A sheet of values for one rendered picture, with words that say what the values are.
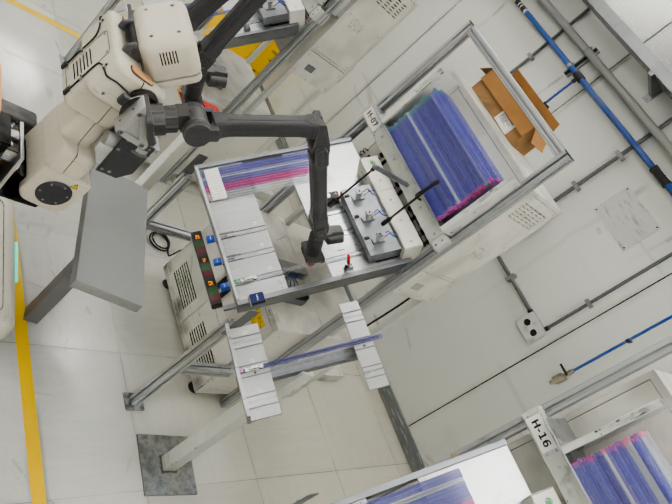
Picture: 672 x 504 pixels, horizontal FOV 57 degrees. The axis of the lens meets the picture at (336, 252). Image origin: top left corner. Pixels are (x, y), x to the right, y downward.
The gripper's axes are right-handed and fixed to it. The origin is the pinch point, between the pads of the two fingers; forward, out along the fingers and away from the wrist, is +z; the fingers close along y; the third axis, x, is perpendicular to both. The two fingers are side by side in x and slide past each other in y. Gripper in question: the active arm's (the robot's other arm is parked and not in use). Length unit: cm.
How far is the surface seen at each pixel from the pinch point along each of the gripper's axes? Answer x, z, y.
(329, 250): -9.8, 0.5, 4.5
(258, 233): 14.9, 2.0, 19.7
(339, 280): -8.7, -0.3, -10.0
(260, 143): -24, 78, 134
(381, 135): -46, -15, 46
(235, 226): 22.8, 2.5, 25.3
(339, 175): -27.1, 0.4, 40.4
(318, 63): -53, 21, 135
